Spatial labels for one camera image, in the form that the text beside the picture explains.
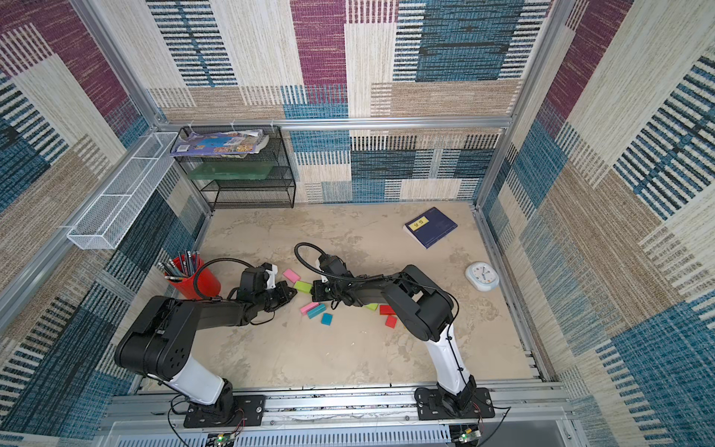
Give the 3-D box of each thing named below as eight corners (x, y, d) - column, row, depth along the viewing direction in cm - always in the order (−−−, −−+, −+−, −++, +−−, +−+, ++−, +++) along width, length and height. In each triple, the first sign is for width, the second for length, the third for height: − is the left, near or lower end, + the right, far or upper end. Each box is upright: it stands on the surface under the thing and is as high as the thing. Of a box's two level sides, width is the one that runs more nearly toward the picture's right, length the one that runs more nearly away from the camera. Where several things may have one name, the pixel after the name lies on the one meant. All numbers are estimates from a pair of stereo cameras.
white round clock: (469, 292, 97) (472, 287, 94) (463, 267, 104) (465, 262, 101) (498, 292, 97) (502, 287, 94) (490, 267, 104) (493, 262, 101)
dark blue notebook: (425, 249, 109) (427, 245, 107) (403, 227, 116) (403, 223, 114) (457, 229, 115) (459, 225, 113) (433, 209, 122) (435, 205, 120)
